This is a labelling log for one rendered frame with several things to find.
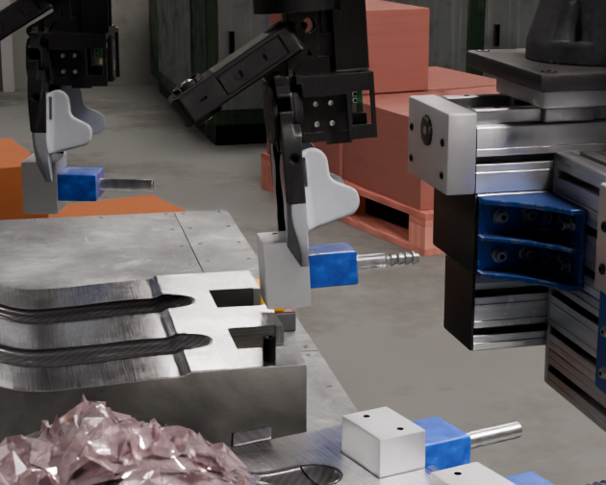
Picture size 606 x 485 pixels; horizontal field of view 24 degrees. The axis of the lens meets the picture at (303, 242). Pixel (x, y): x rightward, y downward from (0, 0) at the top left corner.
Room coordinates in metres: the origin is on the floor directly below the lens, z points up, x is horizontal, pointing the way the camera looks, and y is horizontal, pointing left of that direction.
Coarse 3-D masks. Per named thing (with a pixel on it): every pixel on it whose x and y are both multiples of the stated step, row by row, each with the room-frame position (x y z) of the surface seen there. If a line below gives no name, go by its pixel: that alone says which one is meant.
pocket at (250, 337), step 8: (232, 328) 1.06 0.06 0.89; (240, 328) 1.06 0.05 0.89; (248, 328) 1.06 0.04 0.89; (256, 328) 1.06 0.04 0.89; (264, 328) 1.06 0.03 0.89; (272, 328) 1.07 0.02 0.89; (280, 328) 1.06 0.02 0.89; (232, 336) 1.06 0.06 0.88; (240, 336) 1.06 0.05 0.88; (248, 336) 1.06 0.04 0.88; (256, 336) 1.06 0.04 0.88; (280, 336) 1.06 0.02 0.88; (240, 344) 1.06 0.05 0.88; (248, 344) 1.06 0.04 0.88; (256, 344) 1.06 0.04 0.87; (280, 344) 1.06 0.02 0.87
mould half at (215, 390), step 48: (0, 288) 1.17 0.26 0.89; (96, 288) 1.19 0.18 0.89; (144, 288) 1.18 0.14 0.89; (192, 288) 1.17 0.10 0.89; (240, 288) 1.17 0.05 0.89; (0, 336) 1.04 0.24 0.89; (48, 336) 1.06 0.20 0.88; (96, 336) 1.05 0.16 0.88; (144, 336) 1.05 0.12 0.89; (0, 384) 0.93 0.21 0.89; (48, 384) 0.95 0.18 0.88; (96, 384) 0.95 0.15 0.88; (144, 384) 0.95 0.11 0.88; (192, 384) 0.96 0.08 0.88; (240, 384) 0.96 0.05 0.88; (288, 384) 0.97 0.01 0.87; (0, 432) 0.93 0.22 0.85; (288, 432) 0.97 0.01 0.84
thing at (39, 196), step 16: (32, 160) 1.41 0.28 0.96; (64, 160) 1.44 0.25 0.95; (32, 176) 1.40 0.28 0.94; (64, 176) 1.40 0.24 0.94; (80, 176) 1.40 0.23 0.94; (96, 176) 1.40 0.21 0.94; (32, 192) 1.40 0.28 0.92; (48, 192) 1.40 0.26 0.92; (64, 192) 1.40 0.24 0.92; (80, 192) 1.40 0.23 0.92; (96, 192) 1.40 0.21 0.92; (32, 208) 1.40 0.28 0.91; (48, 208) 1.40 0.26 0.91
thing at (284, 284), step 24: (264, 240) 1.09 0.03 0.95; (264, 264) 1.08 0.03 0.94; (288, 264) 1.08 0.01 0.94; (312, 264) 1.08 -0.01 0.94; (336, 264) 1.09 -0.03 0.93; (360, 264) 1.10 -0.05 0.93; (384, 264) 1.11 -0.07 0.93; (264, 288) 1.09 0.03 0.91; (288, 288) 1.08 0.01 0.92; (312, 288) 1.08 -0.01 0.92
